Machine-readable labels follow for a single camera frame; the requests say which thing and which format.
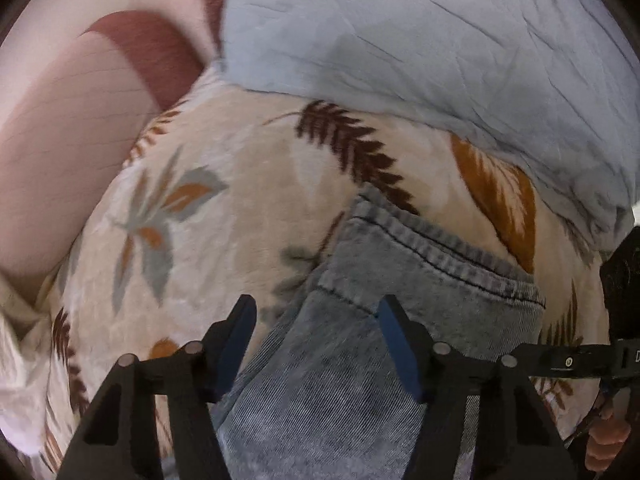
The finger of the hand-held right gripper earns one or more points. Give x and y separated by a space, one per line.
565 360

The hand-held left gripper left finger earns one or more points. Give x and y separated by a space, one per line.
239 342

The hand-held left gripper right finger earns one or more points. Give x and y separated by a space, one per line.
400 350

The blue-grey denim pants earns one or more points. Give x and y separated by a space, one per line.
320 385

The person's right hand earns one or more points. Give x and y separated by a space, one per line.
607 440

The leaf printed blanket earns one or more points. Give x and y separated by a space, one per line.
240 240

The white sprig printed pillow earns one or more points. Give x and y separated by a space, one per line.
20 385

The pink padded headboard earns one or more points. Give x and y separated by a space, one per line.
60 160

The light blue bed sheet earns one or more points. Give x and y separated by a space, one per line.
425 35

